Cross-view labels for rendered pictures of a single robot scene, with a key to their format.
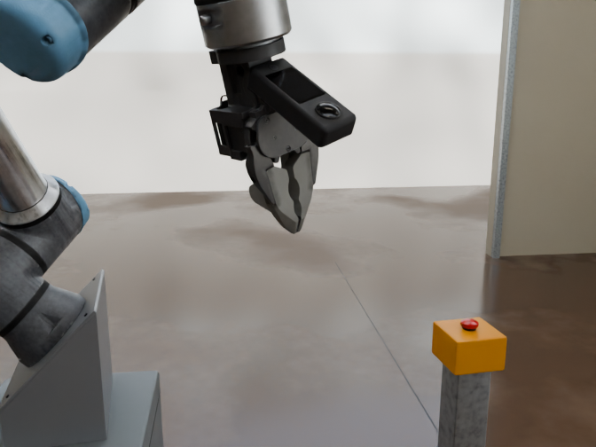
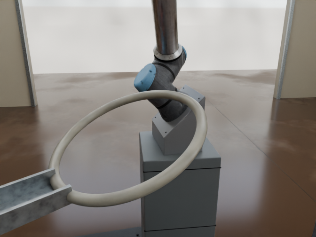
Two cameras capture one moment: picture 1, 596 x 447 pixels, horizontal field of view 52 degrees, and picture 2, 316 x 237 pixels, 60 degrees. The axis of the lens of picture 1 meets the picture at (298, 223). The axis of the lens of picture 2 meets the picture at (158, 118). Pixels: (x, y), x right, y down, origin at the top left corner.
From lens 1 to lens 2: 0.67 m
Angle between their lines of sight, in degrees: 6
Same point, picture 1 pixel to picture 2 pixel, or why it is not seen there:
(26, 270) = (170, 80)
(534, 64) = (302, 10)
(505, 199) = (284, 72)
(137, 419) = (208, 145)
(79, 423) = not seen: hidden behind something
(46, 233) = (176, 65)
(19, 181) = (175, 40)
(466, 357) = not seen: outside the picture
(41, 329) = (178, 105)
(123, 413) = not seen: hidden behind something
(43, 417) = (180, 141)
